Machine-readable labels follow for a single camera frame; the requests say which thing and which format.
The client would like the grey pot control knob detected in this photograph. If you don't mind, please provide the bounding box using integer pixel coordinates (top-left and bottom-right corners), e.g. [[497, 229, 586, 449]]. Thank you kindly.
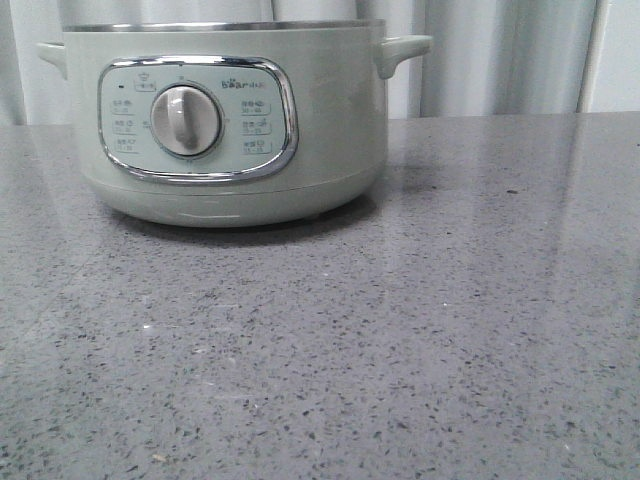
[[150, 84, 223, 157]]

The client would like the pale green electric cooking pot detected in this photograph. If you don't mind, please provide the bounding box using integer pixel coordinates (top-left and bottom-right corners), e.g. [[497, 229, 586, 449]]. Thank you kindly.
[[37, 20, 433, 227]]

